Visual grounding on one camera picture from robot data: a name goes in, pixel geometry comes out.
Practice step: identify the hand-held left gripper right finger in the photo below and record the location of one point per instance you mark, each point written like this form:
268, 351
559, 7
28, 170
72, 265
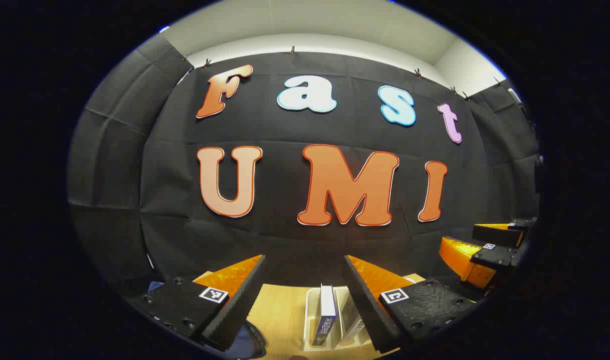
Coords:
367, 310

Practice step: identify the blue schoolbag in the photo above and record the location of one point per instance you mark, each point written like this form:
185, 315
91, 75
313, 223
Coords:
247, 342

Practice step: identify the blue cover book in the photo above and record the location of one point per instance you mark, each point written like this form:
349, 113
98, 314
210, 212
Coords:
327, 310

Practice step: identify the portrait cover book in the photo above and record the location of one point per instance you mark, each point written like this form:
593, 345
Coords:
353, 331

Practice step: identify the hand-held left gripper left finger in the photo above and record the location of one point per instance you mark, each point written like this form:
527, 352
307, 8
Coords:
242, 305

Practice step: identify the white bookshelf rack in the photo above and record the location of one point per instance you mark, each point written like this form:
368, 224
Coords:
309, 320

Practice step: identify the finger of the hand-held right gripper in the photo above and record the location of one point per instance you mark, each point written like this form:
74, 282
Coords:
494, 235
494, 256

